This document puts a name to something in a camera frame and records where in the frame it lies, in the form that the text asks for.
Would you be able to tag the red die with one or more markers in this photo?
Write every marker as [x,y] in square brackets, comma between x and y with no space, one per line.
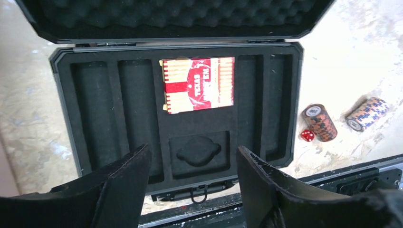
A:
[307,135]

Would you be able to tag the red Texas Hold'em card deck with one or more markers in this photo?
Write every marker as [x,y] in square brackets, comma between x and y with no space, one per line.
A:
[192,84]

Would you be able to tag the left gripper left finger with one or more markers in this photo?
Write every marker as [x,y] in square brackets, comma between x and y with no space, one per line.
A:
[110,197]

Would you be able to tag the black poker carrying case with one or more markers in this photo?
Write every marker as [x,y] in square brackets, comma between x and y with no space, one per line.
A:
[110,82]

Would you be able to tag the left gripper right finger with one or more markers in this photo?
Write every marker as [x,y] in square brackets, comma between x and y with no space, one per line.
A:
[273,199]

